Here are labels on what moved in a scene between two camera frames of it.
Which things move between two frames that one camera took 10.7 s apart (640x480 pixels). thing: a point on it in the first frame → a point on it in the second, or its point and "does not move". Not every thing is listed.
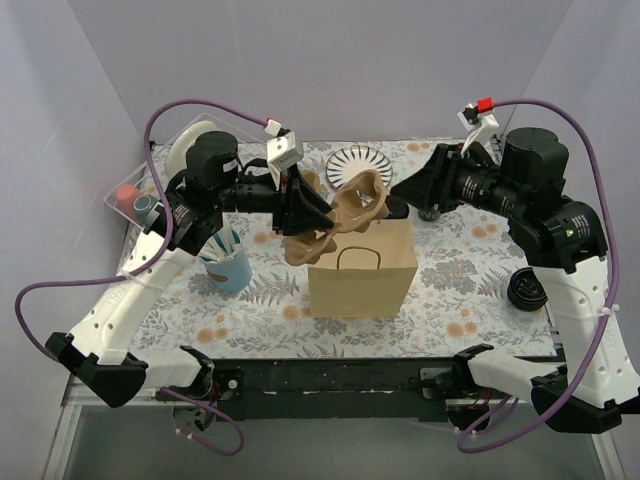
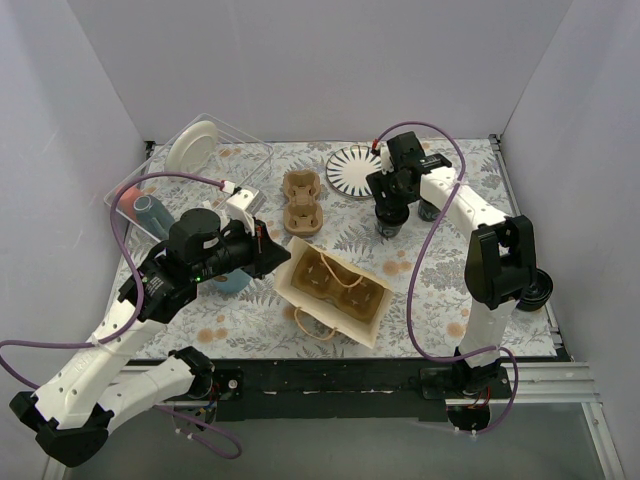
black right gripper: (442, 176) → (391, 198)
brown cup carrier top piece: (358, 200) → (321, 276)
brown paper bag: (367, 274) → (331, 295)
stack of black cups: (429, 214) does not move
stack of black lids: (525, 291) does not move
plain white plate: (176, 158) does not move
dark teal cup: (147, 209) does not move
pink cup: (126, 195) does not move
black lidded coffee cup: (398, 208) does not move
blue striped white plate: (357, 158) does not move
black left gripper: (282, 204) → (258, 251)
